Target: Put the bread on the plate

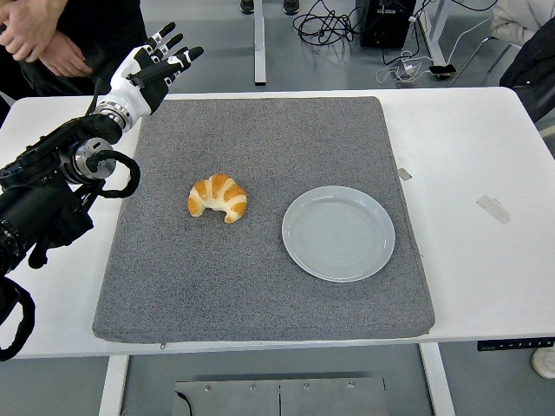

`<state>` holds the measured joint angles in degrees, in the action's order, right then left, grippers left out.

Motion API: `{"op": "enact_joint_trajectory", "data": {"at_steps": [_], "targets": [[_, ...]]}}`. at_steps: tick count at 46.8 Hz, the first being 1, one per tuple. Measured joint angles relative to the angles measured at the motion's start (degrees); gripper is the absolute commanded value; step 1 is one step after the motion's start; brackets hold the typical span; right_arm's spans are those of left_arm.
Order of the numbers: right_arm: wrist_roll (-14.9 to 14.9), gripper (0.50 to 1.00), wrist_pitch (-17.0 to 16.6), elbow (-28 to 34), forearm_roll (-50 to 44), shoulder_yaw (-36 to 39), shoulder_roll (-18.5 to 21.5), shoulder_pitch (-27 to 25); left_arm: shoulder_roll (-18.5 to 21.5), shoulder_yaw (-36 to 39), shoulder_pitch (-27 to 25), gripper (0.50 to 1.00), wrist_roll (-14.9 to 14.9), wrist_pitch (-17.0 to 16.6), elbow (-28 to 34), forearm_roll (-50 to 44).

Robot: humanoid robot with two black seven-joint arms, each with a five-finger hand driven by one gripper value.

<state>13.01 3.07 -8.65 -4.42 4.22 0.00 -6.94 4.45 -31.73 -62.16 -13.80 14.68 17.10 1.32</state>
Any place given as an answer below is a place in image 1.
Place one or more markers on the black equipment box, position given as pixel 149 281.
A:
pixel 381 26

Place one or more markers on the person in black clothing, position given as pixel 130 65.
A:
pixel 108 17

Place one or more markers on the person's left forearm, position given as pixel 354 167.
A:
pixel 39 8

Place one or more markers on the person's left hand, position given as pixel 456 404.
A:
pixel 24 34

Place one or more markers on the white straight table leg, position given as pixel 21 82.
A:
pixel 259 43

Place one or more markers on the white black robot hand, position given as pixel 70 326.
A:
pixel 141 93

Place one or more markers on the grey round plate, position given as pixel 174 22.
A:
pixel 338 234

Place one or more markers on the white slanted desk leg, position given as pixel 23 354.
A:
pixel 435 34

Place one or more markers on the small grey tape piece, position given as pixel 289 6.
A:
pixel 405 173

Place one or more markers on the golden croissant bread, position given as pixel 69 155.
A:
pixel 217 190

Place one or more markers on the person's black shoe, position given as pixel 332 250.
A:
pixel 289 6
pixel 247 5

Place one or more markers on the black table control panel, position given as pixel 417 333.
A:
pixel 516 344

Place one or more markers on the white fabric garment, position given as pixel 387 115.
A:
pixel 520 19

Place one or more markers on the large grey tape piece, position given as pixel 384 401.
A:
pixel 493 209

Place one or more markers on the person in dark clothing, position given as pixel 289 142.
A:
pixel 531 73

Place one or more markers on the grey metal plate with screws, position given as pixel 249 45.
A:
pixel 238 398

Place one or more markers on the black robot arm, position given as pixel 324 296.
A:
pixel 39 203

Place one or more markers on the person's white shoe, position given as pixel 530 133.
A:
pixel 545 364

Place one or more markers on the person's right hand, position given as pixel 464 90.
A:
pixel 67 56

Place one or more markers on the grey fabric mat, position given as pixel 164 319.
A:
pixel 217 281

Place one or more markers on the black phone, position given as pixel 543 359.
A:
pixel 442 69

